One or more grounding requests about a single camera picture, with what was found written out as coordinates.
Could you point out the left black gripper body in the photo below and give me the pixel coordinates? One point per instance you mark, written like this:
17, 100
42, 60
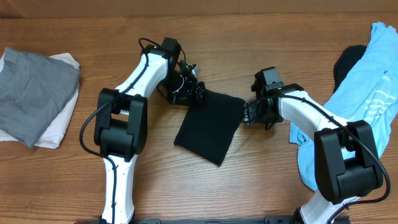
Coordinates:
183, 89

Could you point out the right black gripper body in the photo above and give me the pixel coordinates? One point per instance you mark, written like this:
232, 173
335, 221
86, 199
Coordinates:
252, 112

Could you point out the black t-shirt with white logo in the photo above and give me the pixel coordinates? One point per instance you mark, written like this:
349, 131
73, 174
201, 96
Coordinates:
208, 129

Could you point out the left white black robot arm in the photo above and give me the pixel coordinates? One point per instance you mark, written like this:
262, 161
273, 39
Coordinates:
122, 119

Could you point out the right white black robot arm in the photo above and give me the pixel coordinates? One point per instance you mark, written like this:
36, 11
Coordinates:
347, 167

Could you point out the dark navy garment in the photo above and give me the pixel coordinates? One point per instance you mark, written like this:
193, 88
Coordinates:
346, 62

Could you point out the light blue t-shirt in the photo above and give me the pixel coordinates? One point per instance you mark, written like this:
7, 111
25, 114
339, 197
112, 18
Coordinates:
369, 91

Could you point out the grey folded shorts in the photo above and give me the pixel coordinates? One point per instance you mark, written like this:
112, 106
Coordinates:
34, 90

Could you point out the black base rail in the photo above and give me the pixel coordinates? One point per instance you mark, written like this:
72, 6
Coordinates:
214, 221

